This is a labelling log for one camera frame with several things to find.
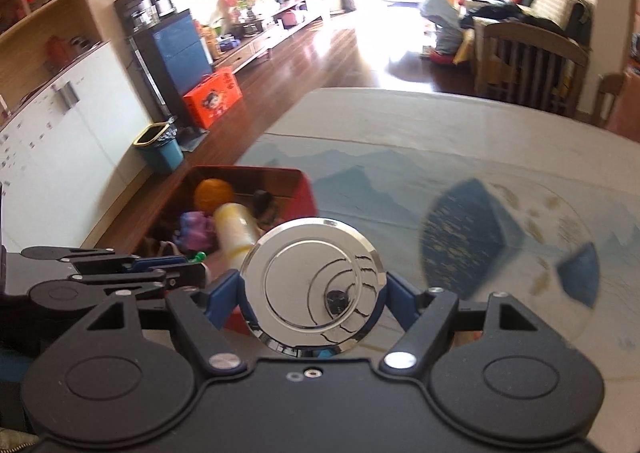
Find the orange gift box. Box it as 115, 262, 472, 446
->
182, 67, 243, 130

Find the grey blue bag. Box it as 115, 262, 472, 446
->
420, 0, 463, 56

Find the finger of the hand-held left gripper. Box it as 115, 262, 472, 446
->
30, 264, 208, 306
22, 245, 196, 270

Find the long low tv console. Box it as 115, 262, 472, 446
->
212, 0, 331, 76

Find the wooden wall shelf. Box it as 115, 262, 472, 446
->
0, 0, 103, 64

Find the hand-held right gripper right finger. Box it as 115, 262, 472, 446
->
382, 278, 551, 374

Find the striped blanket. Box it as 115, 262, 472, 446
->
537, 0, 588, 34

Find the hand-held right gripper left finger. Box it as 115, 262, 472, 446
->
87, 270, 246, 374

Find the dark cabinet with blue front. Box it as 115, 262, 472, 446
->
114, 0, 215, 126

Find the printed mountain table mat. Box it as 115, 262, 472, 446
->
235, 133, 640, 349

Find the blue trash bin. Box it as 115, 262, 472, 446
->
132, 123, 185, 175

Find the orange ball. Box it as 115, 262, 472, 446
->
194, 178, 236, 211

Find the white cabinet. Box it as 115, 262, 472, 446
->
0, 40, 151, 254

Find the yellow white bottle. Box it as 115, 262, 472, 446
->
214, 202, 263, 270

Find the black clothing pile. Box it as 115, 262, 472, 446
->
460, 3, 531, 29

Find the red metal tin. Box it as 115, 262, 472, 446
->
135, 164, 319, 334

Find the yellow blanket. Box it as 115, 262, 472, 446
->
452, 26, 521, 84

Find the grey floor mat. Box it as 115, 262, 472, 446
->
177, 128, 211, 151

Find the round chrome metal lid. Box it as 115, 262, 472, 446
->
240, 217, 388, 351

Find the purple black round toy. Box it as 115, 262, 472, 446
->
172, 210, 217, 250

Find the wooden slatted chair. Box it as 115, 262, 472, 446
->
472, 18, 591, 116

